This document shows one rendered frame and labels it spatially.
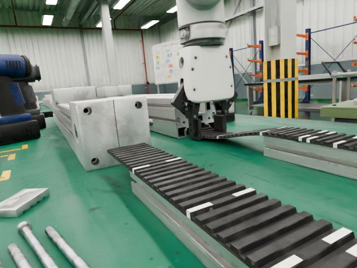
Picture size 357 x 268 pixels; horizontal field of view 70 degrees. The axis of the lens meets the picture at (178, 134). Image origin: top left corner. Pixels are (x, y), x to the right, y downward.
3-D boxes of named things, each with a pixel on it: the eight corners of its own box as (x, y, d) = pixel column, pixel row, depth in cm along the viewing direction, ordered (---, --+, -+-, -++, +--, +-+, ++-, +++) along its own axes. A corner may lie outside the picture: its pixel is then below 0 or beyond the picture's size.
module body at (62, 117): (134, 147, 48) (128, 101, 46) (77, 158, 43) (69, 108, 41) (77, 117, 117) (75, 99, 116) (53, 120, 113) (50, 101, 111)
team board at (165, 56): (153, 121, 681) (145, 44, 645) (166, 118, 718) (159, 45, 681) (199, 123, 583) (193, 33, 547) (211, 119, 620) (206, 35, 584)
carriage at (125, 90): (133, 101, 105) (131, 84, 104) (106, 104, 100) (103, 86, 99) (122, 100, 119) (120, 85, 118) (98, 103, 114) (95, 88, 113)
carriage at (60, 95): (98, 109, 75) (94, 85, 73) (57, 114, 70) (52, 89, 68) (88, 107, 89) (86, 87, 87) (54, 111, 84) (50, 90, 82)
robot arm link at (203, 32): (191, 21, 41) (193, 40, 41) (234, 22, 45) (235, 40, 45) (168, 32, 48) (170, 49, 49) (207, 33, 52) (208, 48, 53)
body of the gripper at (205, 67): (188, 35, 41) (194, 104, 44) (237, 35, 46) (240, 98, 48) (168, 43, 48) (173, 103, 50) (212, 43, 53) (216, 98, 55)
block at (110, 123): (167, 154, 41) (161, 94, 39) (86, 172, 35) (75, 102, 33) (146, 145, 49) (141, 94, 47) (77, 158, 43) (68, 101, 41)
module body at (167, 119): (217, 131, 56) (214, 92, 55) (177, 139, 52) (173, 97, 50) (118, 112, 126) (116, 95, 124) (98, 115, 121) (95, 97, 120)
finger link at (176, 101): (166, 88, 44) (179, 116, 46) (199, 68, 47) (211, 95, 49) (163, 89, 45) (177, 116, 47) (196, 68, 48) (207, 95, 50)
